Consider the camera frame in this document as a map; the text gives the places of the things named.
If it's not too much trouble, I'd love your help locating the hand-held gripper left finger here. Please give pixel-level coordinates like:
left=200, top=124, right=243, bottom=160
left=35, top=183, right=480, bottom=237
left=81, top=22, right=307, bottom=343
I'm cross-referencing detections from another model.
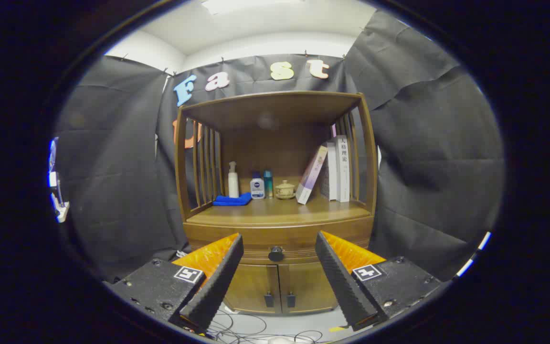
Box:
left=105, top=233, right=244, bottom=333

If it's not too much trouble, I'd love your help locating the purple and white book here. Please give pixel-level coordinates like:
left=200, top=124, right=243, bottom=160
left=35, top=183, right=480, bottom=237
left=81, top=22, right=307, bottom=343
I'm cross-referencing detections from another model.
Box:
left=296, top=145, right=328, bottom=205

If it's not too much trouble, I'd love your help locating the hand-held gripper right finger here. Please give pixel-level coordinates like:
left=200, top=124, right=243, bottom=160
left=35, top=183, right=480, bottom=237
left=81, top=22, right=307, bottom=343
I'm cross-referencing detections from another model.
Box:
left=315, top=231, right=443, bottom=332

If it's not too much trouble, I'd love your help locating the white bottle with blue cap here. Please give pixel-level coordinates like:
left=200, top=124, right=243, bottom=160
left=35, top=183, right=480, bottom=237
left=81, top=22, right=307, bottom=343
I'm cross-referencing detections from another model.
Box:
left=250, top=172, right=265, bottom=200

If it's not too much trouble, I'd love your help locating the lidded ceramic tea bowl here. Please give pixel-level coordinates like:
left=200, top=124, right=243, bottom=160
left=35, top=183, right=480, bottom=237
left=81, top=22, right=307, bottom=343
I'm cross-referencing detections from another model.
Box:
left=275, top=180, right=296, bottom=200

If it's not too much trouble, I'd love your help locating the wooden cabinet door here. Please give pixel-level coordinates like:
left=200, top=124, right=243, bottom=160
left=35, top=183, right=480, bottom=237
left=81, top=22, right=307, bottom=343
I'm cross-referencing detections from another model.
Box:
left=278, top=262, right=338, bottom=313
left=222, top=264, right=282, bottom=315

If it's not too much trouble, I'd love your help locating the wooden cabinet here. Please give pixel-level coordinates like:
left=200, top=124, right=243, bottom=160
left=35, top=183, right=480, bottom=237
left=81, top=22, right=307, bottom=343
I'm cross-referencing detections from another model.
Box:
left=174, top=91, right=379, bottom=316

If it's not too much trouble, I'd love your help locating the wooden countertop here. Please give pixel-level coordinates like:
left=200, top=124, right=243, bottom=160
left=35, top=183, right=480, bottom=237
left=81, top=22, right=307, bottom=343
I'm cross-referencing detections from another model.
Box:
left=187, top=193, right=371, bottom=226

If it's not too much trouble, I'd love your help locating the tangle of black cables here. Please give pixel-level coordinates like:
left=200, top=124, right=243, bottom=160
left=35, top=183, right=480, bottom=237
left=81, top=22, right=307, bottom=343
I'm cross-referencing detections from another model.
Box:
left=206, top=306, right=326, bottom=344

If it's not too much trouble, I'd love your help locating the black backdrop cloth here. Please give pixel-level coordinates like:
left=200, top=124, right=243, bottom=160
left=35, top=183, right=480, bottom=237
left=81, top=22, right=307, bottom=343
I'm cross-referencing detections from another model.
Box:
left=54, top=10, right=505, bottom=283

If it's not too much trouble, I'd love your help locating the white pump bottle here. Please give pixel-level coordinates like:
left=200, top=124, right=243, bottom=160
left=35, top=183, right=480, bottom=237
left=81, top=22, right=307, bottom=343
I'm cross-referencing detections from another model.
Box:
left=228, top=161, right=240, bottom=198

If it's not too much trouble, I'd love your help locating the blue folded cloth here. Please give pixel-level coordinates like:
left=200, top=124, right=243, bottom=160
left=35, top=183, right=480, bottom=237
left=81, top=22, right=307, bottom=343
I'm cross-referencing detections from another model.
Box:
left=212, top=192, right=253, bottom=207

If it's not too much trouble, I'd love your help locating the wooden drawer with black knob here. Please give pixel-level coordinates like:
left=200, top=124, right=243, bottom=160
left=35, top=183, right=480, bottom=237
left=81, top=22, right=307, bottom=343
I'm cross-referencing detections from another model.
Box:
left=185, top=224, right=372, bottom=264

